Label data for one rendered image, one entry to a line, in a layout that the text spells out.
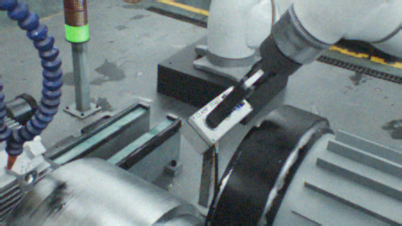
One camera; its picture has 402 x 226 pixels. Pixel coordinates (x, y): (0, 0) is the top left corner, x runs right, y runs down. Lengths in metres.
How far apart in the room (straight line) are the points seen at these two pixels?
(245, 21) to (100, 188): 0.89
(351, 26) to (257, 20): 0.72
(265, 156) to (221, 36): 1.08
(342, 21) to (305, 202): 0.39
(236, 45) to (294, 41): 0.70
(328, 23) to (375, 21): 0.06
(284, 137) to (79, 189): 0.32
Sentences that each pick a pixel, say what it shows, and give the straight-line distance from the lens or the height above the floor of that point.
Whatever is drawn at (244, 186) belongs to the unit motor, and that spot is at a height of 1.34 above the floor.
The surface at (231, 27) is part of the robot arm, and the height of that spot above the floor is 1.07.
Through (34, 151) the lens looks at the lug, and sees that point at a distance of 0.84.
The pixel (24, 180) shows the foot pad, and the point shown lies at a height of 1.06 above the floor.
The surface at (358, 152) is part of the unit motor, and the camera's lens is 0.38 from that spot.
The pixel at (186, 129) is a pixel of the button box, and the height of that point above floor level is 1.05.
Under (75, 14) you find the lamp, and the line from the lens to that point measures 1.32.
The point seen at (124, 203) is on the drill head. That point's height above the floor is 1.16.
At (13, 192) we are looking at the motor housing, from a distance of 0.83.
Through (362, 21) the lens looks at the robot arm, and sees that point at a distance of 0.71.
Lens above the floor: 1.57
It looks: 31 degrees down
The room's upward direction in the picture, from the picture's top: 5 degrees clockwise
